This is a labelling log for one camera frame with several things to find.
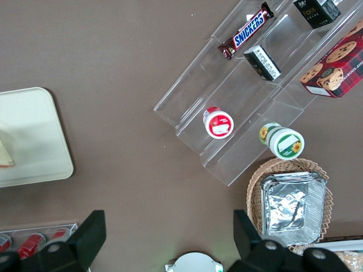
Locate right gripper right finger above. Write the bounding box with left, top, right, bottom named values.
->
left=227, top=209, right=345, bottom=272

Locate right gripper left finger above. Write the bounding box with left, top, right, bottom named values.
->
left=0, top=209, right=107, bottom=272

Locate light tan wicker basket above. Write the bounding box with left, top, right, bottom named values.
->
left=246, top=157, right=334, bottom=253

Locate cream rectangular serving tray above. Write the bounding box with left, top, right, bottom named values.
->
left=0, top=86, right=75, bottom=189

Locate red cola bottle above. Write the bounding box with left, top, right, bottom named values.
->
left=47, top=227, right=71, bottom=248
left=16, top=232, right=47, bottom=260
left=0, top=235, right=12, bottom=253

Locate clear acrylic bottle rack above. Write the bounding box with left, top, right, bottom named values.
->
left=0, top=223, right=79, bottom=272

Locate aluminium foil container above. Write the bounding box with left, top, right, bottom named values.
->
left=260, top=171, right=327, bottom=246

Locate white rectangular snack bin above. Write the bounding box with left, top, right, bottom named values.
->
left=286, top=239, right=363, bottom=272

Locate clear cracker packet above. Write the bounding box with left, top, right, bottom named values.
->
left=336, top=250, right=363, bottom=272

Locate green sunflower yoghurt cup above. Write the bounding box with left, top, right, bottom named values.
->
left=259, top=121, right=306, bottom=162

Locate red strawberry yoghurt cup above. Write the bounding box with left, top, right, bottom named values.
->
left=202, top=106, right=235, bottom=140

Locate clear acrylic stepped shelf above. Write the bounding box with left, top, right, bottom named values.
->
left=210, top=0, right=363, bottom=112
left=153, top=35, right=305, bottom=188

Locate small black carton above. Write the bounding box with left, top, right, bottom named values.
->
left=243, top=44, right=282, bottom=82
left=292, top=0, right=342, bottom=30

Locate red tartan cookie box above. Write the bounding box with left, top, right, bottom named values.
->
left=299, top=19, right=363, bottom=99

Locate Snickers chocolate bar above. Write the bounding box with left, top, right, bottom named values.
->
left=217, top=1, right=276, bottom=62

